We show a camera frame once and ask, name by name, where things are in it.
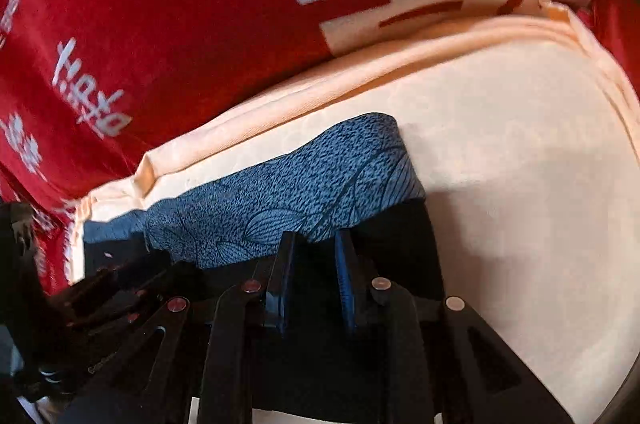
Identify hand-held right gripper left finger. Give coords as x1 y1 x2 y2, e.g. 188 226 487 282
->
64 231 297 424

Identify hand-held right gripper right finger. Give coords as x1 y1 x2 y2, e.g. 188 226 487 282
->
334 229 573 424

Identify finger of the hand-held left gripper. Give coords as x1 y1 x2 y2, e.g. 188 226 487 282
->
60 254 206 340

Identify black pants with blue trim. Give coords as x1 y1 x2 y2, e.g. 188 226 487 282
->
82 113 447 424

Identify cream cloth mat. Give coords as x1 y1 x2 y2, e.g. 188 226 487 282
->
64 0 640 424

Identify red printed blanket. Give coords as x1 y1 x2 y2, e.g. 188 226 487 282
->
0 0 640 297

